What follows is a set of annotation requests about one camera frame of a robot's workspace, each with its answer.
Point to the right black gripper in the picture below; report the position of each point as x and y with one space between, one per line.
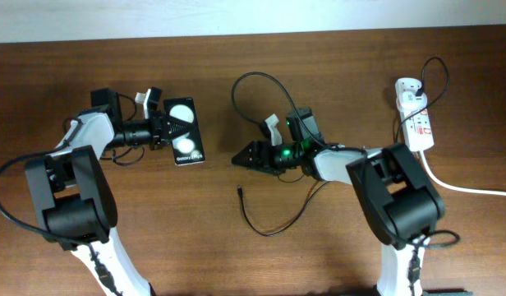
255 162

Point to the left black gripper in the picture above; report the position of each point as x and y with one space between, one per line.
158 126

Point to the black Samsung smartphone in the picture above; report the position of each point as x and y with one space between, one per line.
188 148

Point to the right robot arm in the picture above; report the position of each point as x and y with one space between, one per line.
398 201

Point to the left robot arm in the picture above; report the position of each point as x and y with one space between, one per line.
72 200

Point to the white USB charger plug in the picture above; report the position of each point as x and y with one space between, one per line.
409 95

